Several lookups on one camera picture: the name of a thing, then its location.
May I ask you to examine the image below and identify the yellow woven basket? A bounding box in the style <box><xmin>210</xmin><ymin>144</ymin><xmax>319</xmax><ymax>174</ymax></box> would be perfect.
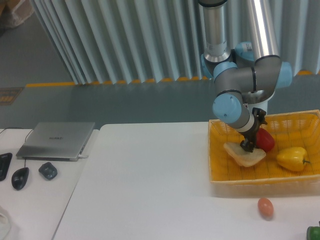
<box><xmin>208</xmin><ymin>110</ymin><xmax>320</xmax><ymax>185</ymax></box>

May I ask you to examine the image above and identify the green object at edge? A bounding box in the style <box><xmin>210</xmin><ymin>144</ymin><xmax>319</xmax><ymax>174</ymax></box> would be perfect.
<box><xmin>306</xmin><ymin>226</ymin><xmax>320</xmax><ymax>240</ymax></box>

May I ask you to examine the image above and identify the yellow bell pepper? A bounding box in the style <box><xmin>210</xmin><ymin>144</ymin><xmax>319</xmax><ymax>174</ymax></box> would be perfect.
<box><xmin>276</xmin><ymin>147</ymin><xmax>311</xmax><ymax>172</ymax></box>

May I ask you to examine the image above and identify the brown cardboard box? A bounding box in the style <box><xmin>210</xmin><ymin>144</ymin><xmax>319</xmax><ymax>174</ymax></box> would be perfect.
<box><xmin>0</xmin><ymin>0</ymin><xmax>34</xmax><ymax>29</ymax></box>

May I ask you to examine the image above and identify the black computer mouse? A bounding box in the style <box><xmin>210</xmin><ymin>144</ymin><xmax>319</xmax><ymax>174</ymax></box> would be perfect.
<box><xmin>11</xmin><ymin>167</ymin><xmax>30</xmax><ymax>191</ymax></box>

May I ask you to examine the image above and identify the brown egg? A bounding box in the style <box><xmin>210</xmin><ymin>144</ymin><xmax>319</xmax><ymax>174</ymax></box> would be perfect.
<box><xmin>257</xmin><ymin>198</ymin><xmax>274</xmax><ymax>218</ymax></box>

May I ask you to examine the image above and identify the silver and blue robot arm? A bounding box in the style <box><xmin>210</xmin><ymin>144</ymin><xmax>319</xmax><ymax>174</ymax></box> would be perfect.
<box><xmin>198</xmin><ymin>0</ymin><xmax>293</xmax><ymax>153</ymax></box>

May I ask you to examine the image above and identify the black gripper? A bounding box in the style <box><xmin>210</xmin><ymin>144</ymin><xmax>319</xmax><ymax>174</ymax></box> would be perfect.
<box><xmin>240</xmin><ymin>107</ymin><xmax>267</xmax><ymax>153</ymax></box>

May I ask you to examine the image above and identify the slice of white bread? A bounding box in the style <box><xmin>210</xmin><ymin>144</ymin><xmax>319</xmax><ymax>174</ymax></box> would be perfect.
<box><xmin>223</xmin><ymin>142</ymin><xmax>267</xmax><ymax>168</ymax></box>

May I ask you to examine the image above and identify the white folding screen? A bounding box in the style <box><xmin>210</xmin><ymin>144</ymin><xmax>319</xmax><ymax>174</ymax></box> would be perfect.
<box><xmin>30</xmin><ymin>0</ymin><xmax>320</xmax><ymax>85</ymax></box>

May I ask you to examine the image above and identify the red bell pepper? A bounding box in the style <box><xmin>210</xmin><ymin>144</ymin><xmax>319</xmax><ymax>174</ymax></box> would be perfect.
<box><xmin>256</xmin><ymin>128</ymin><xmax>275</xmax><ymax>152</ymax></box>

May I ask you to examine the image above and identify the dark grey small device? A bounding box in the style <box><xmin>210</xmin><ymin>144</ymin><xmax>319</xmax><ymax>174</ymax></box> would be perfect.
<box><xmin>38</xmin><ymin>162</ymin><xmax>58</xmax><ymax>181</ymax></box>

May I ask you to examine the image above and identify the black mouse cable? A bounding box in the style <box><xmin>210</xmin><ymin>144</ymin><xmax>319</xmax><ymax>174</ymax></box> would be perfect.
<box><xmin>0</xmin><ymin>126</ymin><xmax>34</xmax><ymax>169</ymax></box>

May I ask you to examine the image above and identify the silver laptop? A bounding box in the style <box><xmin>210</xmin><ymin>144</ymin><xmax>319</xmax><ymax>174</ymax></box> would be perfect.
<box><xmin>16</xmin><ymin>122</ymin><xmax>95</xmax><ymax>162</ymax></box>

